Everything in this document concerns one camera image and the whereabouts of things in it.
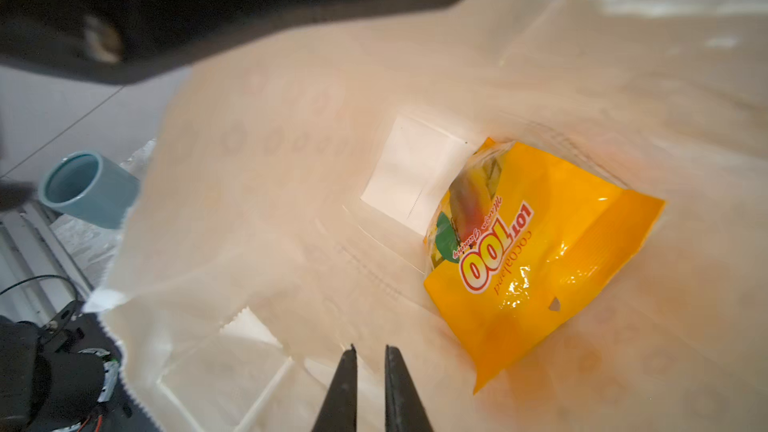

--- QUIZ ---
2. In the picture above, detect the aluminium mounting rail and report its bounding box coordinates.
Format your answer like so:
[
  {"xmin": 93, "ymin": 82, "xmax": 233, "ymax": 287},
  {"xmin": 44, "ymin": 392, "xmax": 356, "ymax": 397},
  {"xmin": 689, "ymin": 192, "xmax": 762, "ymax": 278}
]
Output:
[{"xmin": 1, "ymin": 201, "xmax": 93, "ymax": 326}]

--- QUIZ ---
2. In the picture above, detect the yellow orange snack bag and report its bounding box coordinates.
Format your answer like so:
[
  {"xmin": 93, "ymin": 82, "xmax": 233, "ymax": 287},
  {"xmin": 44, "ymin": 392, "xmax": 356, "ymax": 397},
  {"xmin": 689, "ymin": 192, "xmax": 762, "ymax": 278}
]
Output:
[{"xmin": 424, "ymin": 140, "xmax": 665, "ymax": 388}]

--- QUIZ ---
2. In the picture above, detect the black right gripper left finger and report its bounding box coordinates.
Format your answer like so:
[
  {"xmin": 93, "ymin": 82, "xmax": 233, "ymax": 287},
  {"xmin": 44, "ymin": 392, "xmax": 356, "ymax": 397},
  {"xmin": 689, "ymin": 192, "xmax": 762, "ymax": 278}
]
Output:
[{"xmin": 311, "ymin": 345, "xmax": 358, "ymax": 432}]

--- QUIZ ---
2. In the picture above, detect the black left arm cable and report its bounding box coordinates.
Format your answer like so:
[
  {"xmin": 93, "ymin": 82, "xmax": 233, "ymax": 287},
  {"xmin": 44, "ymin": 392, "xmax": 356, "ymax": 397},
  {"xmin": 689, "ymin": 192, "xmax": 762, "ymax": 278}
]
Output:
[{"xmin": 0, "ymin": 274, "xmax": 82, "ymax": 307}]

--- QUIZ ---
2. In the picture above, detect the white printed paper bag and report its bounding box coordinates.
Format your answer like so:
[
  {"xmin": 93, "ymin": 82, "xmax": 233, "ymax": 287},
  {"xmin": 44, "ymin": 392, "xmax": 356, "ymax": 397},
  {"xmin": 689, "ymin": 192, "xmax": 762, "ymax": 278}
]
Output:
[{"xmin": 86, "ymin": 0, "xmax": 767, "ymax": 431}]

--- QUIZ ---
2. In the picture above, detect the teal ceramic cup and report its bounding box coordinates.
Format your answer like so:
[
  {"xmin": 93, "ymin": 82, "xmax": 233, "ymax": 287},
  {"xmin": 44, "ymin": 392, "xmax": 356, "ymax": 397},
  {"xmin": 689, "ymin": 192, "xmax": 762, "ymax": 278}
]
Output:
[{"xmin": 38, "ymin": 151, "xmax": 140, "ymax": 230}]

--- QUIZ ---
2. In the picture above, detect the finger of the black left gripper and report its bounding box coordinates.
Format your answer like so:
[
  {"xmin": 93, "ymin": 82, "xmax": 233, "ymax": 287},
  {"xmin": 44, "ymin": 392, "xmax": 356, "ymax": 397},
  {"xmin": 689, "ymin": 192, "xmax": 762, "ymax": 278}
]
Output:
[{"xmin": 0, "ymin": 0, "xmax": 502, "ymax": 85}]

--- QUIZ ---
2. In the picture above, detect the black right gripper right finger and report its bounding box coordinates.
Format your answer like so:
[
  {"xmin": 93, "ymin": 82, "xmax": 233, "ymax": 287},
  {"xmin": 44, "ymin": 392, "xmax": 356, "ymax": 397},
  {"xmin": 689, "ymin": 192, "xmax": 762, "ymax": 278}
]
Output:
[{"xmin": 385, "ymin": 345, "xmax": 433, "ymax": 432}]

